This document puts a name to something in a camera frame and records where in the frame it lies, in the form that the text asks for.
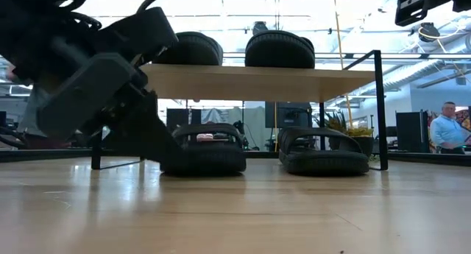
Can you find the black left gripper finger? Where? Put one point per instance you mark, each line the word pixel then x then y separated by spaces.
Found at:
pixel 143 132

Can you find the black rubber slide sandal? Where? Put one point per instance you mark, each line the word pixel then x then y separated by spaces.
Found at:
pixel 279 51
pixel 324 162
pixel 206 158
pixel 195 49

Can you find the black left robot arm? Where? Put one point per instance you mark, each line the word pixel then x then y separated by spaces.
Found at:
pixel 33 37

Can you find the round black ceiling fixture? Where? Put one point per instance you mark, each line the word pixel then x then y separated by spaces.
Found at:
pixel 428 31
pixel 259 25

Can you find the black panel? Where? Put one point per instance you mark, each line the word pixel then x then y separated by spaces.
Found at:
pixel 176 118

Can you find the pink white small box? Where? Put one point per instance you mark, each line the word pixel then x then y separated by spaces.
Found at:
pixel 205 137

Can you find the small black monitor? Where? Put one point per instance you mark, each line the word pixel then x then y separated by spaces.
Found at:
pixel 391 131

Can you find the person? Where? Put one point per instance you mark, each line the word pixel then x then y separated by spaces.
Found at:
pixel 447 130

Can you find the potted plant in black pot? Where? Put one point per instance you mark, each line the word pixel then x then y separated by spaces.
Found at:
pixel 368 145

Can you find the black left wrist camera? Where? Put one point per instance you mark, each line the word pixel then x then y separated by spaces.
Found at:
pixel 147 29

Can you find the wood shelf with black frame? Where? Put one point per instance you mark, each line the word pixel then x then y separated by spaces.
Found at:
pixel 257 82

